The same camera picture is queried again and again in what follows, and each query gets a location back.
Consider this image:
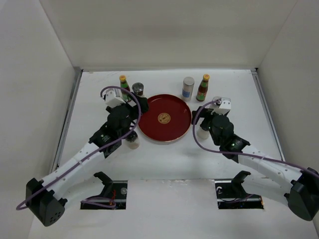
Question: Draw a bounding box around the black-lid shaker right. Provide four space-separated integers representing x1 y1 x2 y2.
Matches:
197 125 210 139

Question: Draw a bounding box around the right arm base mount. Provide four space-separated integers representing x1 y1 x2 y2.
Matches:
214 171 264 210

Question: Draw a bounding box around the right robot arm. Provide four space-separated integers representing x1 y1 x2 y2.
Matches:
191 106 319 221

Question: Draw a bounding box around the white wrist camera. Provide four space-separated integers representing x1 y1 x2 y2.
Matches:
210 96 231 115
104 89 125 108

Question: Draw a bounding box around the left ketchup bottle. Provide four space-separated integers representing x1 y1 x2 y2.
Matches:
119 75 132 102

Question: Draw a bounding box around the silver-lid spice shaker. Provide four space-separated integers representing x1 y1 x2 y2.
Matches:
132 82 145 98

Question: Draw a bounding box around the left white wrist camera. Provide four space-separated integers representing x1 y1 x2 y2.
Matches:
104 89 125 108

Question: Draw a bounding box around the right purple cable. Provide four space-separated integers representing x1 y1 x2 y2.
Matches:
191 99 319 179

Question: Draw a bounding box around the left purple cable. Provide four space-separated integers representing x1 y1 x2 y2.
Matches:
16 86 143 211

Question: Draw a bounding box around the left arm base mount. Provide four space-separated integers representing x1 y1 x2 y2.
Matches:
80 172 128 210

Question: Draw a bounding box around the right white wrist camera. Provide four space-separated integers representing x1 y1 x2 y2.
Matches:
210 96 231 115

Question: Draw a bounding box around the purple cable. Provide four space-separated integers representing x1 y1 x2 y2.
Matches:
191 99 319 179
16 86 143 211

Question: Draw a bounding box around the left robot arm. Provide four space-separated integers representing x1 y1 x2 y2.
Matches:
25 95 149 227

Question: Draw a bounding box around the black-lid shaker front left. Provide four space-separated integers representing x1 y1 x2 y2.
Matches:
125 131 140 149

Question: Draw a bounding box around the tall pearl jar blue label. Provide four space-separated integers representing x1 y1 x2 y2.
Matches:
181 77 194 102

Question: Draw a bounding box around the ketchup bottle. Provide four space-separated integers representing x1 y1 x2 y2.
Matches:
119 75 132 102
196 74 210 102

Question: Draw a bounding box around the right ketchup bottle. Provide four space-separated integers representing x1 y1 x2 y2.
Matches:
196 74 210 102

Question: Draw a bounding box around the red round tray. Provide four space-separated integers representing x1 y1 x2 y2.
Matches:
139 94 192 142

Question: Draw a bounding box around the black-lid shaker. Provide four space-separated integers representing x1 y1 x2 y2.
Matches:
125 131 140 149
197 125 210 139

